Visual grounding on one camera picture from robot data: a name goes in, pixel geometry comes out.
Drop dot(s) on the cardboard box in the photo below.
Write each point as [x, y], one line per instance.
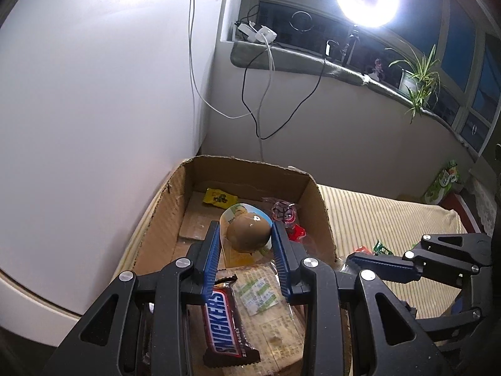
[242, 176]

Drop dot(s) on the large red-wrapped dark snack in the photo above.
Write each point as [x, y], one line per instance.
[362, 249]

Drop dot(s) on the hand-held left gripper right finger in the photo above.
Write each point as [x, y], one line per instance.
[278, 258]

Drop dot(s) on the brown chocolate bar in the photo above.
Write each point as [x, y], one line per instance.
[225, 321]

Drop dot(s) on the small red-wrapped dark snack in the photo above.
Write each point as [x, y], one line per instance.
[285, 211]

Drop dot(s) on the green candy packet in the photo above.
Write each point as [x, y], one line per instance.
[381, 248]

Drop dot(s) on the white power strip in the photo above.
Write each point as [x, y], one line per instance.
[266, 33]

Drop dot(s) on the dark red box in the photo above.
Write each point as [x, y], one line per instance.
[462, 207]

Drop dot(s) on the striped bed sheet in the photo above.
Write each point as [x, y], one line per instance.
[391, 211]

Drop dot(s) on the green snack bag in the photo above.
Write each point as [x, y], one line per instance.
[442, 184]

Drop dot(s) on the black tripod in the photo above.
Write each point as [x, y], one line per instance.
[354, 35]

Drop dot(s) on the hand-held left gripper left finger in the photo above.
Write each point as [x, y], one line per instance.
[211, 258]

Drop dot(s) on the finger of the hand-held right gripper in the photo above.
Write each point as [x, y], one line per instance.
[450, 317]
[383, 266]

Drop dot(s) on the potted spider plant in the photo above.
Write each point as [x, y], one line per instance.
[420, 74]

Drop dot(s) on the white lace cloth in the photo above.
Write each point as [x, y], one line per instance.
[485, 203]

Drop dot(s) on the small figurine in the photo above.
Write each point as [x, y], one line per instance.
[377, 68]

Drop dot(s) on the yellow candy packet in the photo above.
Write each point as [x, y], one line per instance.
[219, 197]

